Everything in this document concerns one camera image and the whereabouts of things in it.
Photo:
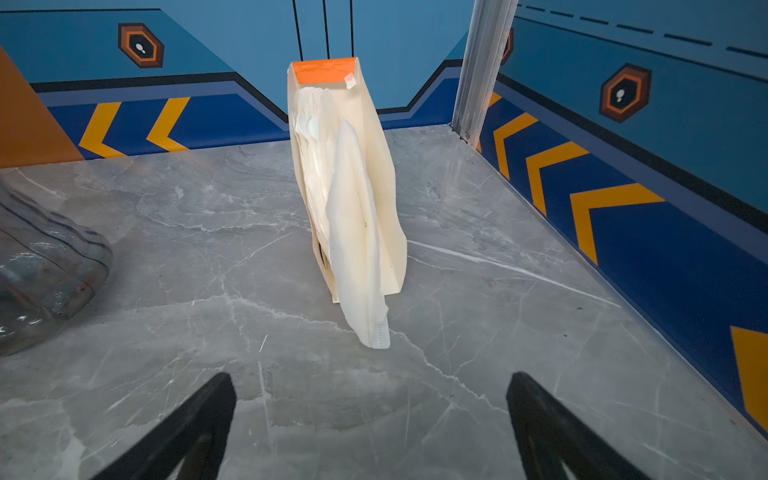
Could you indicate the aluminium corner post right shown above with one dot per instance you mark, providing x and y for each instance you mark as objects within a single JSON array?
[{"x": 488, "y": 33}]

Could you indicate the grey glass dripper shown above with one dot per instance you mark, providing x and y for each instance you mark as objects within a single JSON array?
[{"x": 51, "y": 268}]

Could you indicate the white paper coffee filter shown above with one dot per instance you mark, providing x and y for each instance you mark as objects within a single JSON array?
[{"x": 354, "y": 243}]

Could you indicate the cream coffee filter pack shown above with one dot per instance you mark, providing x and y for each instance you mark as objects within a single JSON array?
[{"x": 321, "y": 93}]

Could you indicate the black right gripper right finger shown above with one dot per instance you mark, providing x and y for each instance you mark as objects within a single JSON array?
[{"x": 555, "y": 444}]

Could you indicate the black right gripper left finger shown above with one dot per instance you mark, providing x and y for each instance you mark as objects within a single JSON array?
[{"x": 190, "y": 442}]

